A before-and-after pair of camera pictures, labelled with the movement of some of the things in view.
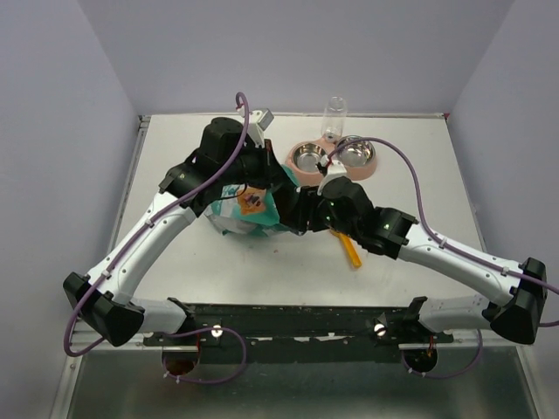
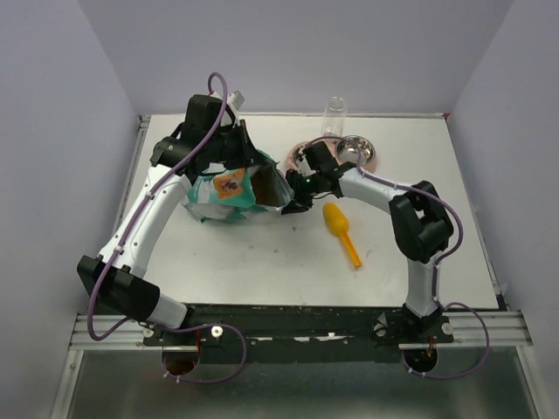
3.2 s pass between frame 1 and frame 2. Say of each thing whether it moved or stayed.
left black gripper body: moved
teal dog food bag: moved
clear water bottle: stayed
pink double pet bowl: stayed
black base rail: stayed
